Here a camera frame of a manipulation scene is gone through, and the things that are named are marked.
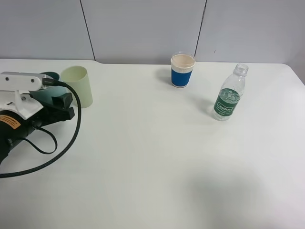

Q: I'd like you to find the blue sleeved paper cup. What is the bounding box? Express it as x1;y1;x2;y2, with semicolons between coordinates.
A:
171;52;195;88

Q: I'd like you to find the black braided left cable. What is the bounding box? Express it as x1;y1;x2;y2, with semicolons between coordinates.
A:
0;78;82;178

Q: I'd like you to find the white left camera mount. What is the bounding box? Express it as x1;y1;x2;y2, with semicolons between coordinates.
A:
0;72;47;120

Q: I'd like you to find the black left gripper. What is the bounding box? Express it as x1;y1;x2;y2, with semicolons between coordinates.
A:
0;93;75;153

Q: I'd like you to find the pale green plastic cup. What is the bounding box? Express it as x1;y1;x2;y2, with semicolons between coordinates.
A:
60;66;93;108

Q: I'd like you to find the teal plastic cup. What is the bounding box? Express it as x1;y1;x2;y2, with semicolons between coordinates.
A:
30;72;67;104

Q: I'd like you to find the clear water bottle green label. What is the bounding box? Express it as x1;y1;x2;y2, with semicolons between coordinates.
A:
213;63;249;121

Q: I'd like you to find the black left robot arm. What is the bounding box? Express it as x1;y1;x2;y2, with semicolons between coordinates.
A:
0;93;75;161

